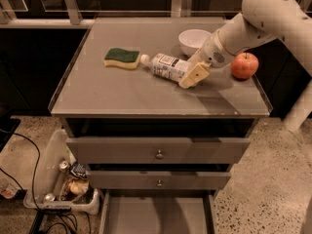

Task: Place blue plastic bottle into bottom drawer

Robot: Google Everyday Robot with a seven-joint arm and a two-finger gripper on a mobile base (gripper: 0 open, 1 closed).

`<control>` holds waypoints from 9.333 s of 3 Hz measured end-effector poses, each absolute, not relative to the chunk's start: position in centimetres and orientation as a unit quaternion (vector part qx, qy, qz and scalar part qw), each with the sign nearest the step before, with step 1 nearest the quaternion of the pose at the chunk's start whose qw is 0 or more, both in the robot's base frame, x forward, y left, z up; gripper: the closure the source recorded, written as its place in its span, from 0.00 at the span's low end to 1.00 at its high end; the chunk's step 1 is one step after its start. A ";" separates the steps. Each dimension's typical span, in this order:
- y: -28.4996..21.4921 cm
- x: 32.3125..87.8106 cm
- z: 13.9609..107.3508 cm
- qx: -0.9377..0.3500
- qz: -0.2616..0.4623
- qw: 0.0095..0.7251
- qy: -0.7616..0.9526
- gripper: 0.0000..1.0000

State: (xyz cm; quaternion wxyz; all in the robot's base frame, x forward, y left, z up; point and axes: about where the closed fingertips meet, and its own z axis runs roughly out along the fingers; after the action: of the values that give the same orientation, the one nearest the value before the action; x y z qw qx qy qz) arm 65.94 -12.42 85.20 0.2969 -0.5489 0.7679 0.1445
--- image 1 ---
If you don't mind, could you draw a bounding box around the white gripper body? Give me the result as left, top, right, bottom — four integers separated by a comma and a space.
196, 31, 234, 68

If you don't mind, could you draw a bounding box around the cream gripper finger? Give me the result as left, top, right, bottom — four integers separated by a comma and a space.
178, 61, 211, 89
187, 51, 201, 64

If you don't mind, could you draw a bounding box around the blue-labelled plastic bottle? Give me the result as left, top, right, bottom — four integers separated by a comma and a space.
140, 54, 192, 82

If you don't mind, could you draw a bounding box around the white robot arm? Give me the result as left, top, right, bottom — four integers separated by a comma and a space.
179, 0, 312, 89

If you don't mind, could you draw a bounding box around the grey drawer cabinet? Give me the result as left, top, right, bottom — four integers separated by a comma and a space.
48, 16, 273, 234

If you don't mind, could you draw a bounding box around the top grey drawer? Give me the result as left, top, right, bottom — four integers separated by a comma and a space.
66, 136, 250, 164

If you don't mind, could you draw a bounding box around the grey drawer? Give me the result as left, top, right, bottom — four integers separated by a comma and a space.
66, 136, 250, 164
87, 171, 230, 190
98, 190, 218, 234

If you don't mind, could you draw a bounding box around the middle grey drawer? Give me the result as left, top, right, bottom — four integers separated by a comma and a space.
87, 171, 230, 190

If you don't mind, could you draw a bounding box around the bottom grey drawer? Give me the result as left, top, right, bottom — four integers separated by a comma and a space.
98, 190, 218, 234

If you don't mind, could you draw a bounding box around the white bowl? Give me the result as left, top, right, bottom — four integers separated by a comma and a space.
178, 29, 212, 57

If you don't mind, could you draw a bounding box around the red apple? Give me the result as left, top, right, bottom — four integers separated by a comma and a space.
230, 53, 259, 80

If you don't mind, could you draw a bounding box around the yellow green sponge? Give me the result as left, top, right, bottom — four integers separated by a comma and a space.
103, 48, 139, 69

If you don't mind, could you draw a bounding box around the blue patterned packet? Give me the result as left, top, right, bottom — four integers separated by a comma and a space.
70, 162, 87, 179

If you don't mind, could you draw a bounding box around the metal can upper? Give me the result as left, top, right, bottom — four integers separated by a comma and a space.
58, 160, 70, 173

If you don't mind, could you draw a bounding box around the metal can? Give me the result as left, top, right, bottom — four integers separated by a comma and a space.
58, 160, 70, 173
44, 193, 56, 202

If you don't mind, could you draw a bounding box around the crumpled snack wrapper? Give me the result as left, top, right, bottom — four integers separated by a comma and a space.
59, 178, 89, 201

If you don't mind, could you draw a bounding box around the clear plastic bin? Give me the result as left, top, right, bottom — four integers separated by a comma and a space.
23, 130, 99, 215

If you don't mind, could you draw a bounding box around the metal can lower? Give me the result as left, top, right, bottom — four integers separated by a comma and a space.
44, 193, 56, 202

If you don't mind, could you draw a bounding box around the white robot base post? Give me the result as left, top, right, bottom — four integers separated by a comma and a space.
283, 80, 312, 132

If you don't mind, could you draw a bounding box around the metal railing frame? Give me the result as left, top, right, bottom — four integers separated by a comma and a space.
0, 0, 242, 29

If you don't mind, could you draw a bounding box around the black cable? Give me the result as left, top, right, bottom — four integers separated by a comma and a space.
0, 129, 92, 234

